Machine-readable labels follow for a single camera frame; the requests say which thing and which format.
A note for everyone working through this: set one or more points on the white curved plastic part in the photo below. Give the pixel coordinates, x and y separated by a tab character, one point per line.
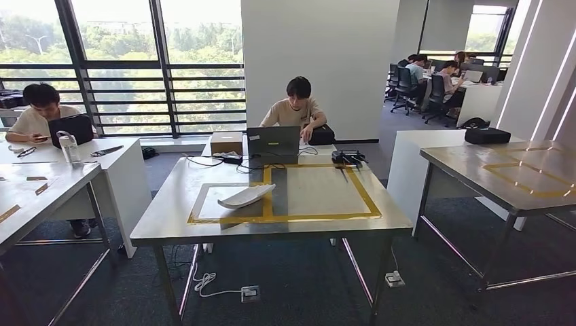
247	195

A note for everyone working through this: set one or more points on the grey laptop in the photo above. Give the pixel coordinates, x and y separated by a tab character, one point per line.
273	141

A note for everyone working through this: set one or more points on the black hard case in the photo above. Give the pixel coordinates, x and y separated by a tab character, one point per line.
488	136
321	135

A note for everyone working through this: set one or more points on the person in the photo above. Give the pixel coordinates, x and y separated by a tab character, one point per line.
40	121
416	72
292	114
450	81
460	57

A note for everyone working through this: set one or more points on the black power adapter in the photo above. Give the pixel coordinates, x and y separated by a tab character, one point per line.
232	159

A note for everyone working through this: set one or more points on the black antenna controller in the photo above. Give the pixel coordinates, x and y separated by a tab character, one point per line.
348	156

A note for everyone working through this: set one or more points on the brown cardboard box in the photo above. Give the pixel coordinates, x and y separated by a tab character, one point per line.
226	143

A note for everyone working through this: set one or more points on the white crumpled tissue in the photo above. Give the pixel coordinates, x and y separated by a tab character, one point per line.
222	154

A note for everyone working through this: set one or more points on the white cabinet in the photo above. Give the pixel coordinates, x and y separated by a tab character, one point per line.
405	180

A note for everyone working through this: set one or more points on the black office chair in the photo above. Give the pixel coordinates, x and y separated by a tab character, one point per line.
437	94
405	85
392	76

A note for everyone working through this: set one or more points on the black gear pile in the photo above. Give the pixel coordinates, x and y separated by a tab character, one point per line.
150	153

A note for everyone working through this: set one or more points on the white table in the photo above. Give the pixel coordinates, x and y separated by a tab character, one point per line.
126	189

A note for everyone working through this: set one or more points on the dark window railing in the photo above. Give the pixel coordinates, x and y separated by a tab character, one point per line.
135	78

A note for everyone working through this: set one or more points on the black silver hand tool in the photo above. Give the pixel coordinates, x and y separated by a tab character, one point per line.
105	151

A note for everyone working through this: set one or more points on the black backpack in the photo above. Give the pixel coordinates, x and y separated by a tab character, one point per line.
474	123

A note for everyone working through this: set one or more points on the white office desk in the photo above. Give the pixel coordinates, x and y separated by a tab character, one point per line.
479	103

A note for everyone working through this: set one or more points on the silver laptop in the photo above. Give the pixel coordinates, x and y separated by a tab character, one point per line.
472	75

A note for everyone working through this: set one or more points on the black bag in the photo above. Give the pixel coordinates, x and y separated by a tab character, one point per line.
72	130

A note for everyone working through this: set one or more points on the clear water bottle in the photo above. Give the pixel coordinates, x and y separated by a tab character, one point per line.
69	150

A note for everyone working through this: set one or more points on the black eyeglasses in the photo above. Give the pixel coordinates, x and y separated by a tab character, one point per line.
27	152

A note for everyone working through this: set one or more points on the black equipment cases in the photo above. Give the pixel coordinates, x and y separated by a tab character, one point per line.
9	99

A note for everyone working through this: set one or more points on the yellow tape frame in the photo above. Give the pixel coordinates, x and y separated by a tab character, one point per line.
508	181

